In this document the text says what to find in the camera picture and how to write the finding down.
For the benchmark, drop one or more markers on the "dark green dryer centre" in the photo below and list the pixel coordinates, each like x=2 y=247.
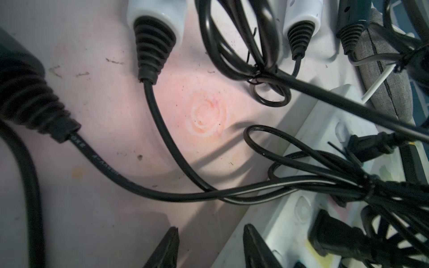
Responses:
x=26 y=98

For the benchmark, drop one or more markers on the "white glossy hair dryer right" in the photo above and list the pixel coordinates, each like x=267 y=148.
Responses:
x=302 y=21

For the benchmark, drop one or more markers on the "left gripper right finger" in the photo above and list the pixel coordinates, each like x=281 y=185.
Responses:
x=256 y=251

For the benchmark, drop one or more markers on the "white power strip coloured sockets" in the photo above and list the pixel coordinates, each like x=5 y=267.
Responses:
x=284 y=224

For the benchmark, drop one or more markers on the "white folding hair dryer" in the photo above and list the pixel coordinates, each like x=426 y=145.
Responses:
x=158 y=26

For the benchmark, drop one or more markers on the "dark green dryer right corner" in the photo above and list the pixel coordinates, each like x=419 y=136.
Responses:
x=352 y=19

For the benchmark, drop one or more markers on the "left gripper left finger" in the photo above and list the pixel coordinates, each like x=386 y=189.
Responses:
x=166 y=253

